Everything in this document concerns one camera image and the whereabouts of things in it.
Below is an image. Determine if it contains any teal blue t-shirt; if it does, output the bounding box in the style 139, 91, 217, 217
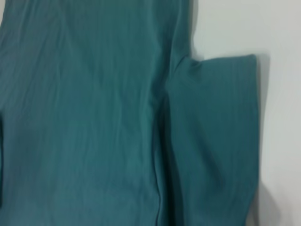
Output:
0, 0, 266, 226

